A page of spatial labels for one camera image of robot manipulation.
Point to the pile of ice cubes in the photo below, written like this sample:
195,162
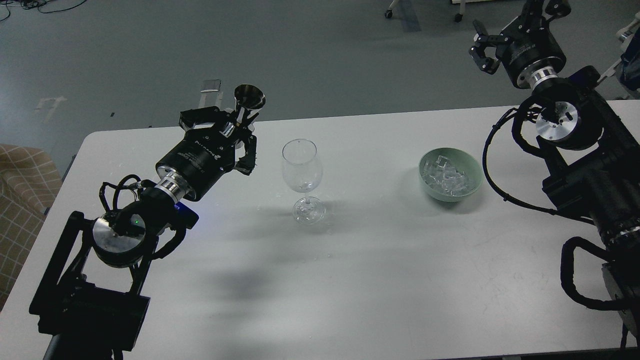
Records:
442,176

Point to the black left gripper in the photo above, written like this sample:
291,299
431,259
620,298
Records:
191,168

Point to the green bowl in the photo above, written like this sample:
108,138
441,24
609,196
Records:
462,160

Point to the beige checkered cushion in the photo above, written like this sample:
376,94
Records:
29,184

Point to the blue jeans on chair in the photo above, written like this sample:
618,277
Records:
628,73

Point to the clear wine glass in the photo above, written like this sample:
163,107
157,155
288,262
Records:
302,171

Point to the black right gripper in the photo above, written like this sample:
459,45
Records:
522,43

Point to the steel cocktail jigger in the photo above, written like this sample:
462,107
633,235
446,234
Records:
249,100

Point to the white tape floor marker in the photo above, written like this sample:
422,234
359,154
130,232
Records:
211,94

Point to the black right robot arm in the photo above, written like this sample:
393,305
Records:
591,156

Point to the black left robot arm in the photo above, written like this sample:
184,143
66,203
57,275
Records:
89,299

